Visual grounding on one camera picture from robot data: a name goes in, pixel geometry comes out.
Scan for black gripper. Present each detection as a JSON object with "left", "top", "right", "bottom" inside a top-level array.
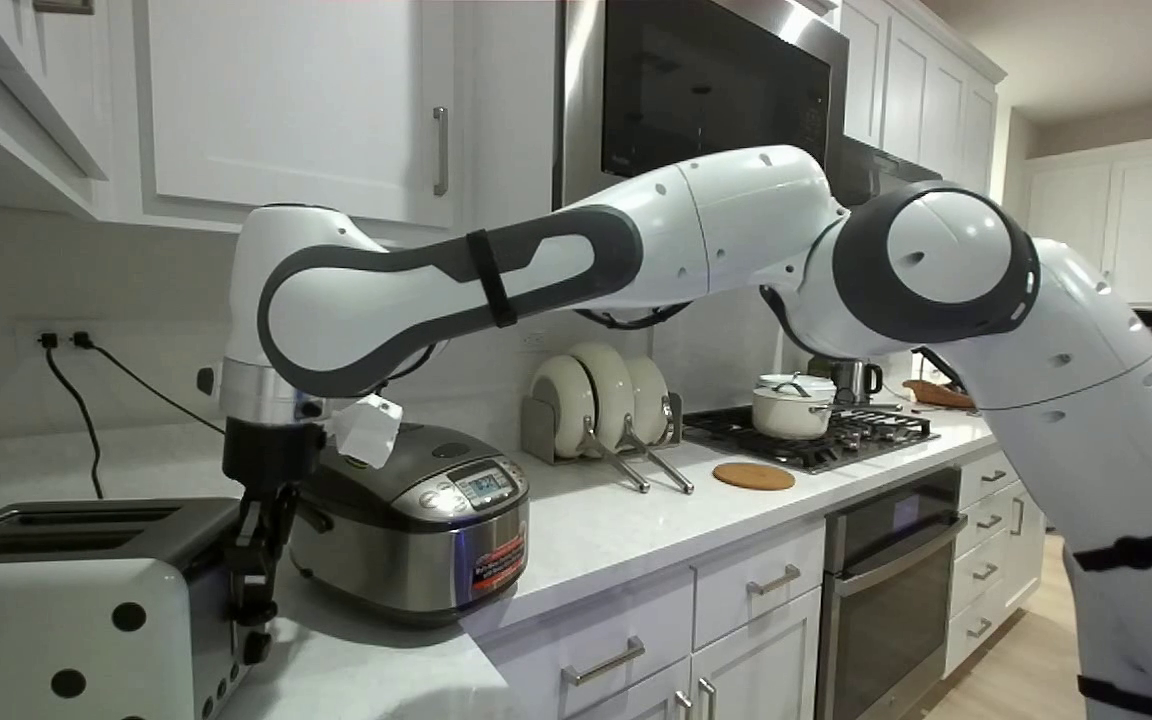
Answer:
[{"left": 218, "top": 415, "right": 326, "bottom": 599}]

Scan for black toaster press handle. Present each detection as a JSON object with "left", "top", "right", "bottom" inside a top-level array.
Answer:
[{"left": 230, "top": 588, "right": 281, "bottom": 631}]

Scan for white toaster with black dots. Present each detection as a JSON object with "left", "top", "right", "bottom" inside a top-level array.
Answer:
[{"left": 0, "top": 494, "right": 270, "bottom": 720}]

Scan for stainless rice cooker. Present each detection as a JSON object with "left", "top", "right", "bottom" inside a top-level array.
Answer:
[{"left": 281, "top": 421, "right": 532, "bottom": 625}]

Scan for white drawer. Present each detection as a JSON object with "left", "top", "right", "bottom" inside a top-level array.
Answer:
[
  {"left": 483, "top": 569, "right": 697, "bottom": 720},
  {"left": 691, "top": 516, "right": 829, "bottom": 653}
]

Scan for cream frying pan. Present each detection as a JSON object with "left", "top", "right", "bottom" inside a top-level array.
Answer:
[{"left": 567, "top": 340, "right": 657, "bottom": 501}]

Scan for cream deep sauce pan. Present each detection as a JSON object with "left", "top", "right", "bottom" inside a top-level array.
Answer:
[{"left": 614, "top": 352, "right": 697, "bottom": 501}]

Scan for round cork trivet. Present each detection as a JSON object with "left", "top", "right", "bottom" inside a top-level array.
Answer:
[{"left": 708, "top": 456, "right": 801, "bottom": 494}]

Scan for white lidded pot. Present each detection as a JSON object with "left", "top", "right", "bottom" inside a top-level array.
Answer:
[{"left": 746, "top": 372, "right": 839, "bottom": 443}]

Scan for dark steel kettle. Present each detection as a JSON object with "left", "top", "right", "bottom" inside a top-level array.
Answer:
[{"left": 829, "top": 352, "right": 888, "bottom": 412}]

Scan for stainless steel oven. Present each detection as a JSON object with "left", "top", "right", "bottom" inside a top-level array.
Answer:
[{"left": 810, "top": 461, "right": 966, "bottom": 720}]

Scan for black gas cooktop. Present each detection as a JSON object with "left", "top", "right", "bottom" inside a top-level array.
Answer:
[{"left": 676, "top": 394, "right": 939, "bottom": 475}]

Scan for stainless steel microwave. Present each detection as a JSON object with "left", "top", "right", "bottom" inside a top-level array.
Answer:
[{"left": 552, "top": 0, "right": 948, "bottom": 212}]

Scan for white base cabinet with drawers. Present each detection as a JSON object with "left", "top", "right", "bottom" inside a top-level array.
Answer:
[{"left": 939, "top": 431, "right": 1050, "bottom": 680}]

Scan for white upper cabinets beside microwave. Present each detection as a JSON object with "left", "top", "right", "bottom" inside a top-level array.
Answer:
[{"left": 839, "top": 0, "right": 1011, "bottom": 191}]

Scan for distant white upper cabinets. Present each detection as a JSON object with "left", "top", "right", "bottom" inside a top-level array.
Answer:
[{"left": 1016, "top": 126, "right": 1152, "bottom": 310}]

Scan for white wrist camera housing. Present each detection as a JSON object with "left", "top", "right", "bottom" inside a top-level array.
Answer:
[{"left": 318, "top": 391, "right": 408, "bottom": 471}]

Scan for black rice cooker power cord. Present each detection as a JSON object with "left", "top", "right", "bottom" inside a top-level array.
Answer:
[{"left": 64, "top": 327, "right": 229, "bottom": 435}]

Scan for black toaster power cord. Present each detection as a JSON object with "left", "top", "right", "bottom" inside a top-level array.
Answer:
[{"left": 30, "top": 332, "right": 106, "bottom": 506}]

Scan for black forearm cable strap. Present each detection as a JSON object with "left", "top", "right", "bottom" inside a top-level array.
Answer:
[{"left": 463, "top": 229, "right": 524, "bottom": 332}]

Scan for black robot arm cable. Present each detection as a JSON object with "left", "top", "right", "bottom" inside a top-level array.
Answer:
[{"left": 378, "top": 280, "right": 1006, "bottom": 400}]

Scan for wicker basket with handle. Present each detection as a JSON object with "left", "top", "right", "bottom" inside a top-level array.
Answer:
[{"left": 899, "top": 375, "right": 978, "bottom": 412}]

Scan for black robot base strap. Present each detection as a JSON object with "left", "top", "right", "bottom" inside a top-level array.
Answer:
[{"left": 1076, "top": 672, "right": 1152, "bottom": 720}]

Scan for black arm link strap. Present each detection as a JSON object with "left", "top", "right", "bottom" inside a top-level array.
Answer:
[{"left": 1067, "top": 516, "right": 1152, "bottom": 574}]

